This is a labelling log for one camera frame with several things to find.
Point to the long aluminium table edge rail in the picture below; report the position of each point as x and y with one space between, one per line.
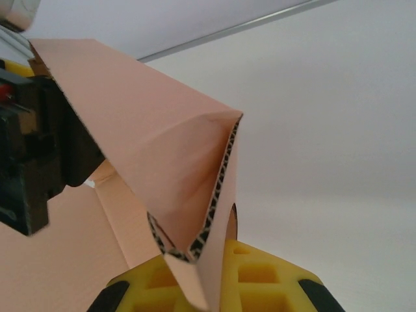
247 27

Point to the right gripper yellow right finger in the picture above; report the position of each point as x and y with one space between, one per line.
260 282

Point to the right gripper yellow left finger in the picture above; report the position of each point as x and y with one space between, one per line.
149 286

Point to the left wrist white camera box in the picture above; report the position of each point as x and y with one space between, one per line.
18 13

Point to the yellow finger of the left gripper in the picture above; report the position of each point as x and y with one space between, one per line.
16 69

